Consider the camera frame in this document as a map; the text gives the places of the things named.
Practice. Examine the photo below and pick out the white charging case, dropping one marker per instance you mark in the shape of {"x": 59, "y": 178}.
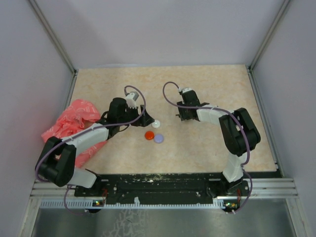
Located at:
{"x": 156, "y": 124}

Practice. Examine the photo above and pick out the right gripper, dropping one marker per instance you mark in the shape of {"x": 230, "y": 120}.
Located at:
{"x": 183, "y": 115}

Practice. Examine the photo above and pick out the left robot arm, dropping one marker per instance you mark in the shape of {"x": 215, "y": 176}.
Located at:
{"x": 56, "y": 163}

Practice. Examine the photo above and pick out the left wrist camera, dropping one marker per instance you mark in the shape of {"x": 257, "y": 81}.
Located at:
{"x": 131, "y": 97}

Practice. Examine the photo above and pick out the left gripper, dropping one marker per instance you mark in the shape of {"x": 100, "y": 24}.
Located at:
{"x": 145, "y": 120}

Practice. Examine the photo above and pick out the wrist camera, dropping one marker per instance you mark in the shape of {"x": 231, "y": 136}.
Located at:
{"x": 131, "y": 97}
{"x": 184, "y": 90}

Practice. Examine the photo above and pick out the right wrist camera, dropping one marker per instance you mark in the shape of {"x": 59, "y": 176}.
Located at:
{"x": 184, "y": 90}

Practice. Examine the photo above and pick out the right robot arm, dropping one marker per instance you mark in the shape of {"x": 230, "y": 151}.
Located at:
{"x": 239, "y": 132}

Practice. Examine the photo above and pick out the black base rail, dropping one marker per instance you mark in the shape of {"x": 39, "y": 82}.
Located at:
{"x": 174, "y": 188}

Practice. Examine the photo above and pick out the purple charging case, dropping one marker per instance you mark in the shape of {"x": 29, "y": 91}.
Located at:
{"x": 158, "y": 138}

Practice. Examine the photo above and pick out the orange charging case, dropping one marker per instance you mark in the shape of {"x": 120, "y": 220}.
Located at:
{"x": 149, "y": 135}

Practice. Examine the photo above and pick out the pink plastic bag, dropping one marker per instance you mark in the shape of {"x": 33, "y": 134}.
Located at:
{"x": 79, "y": 115}

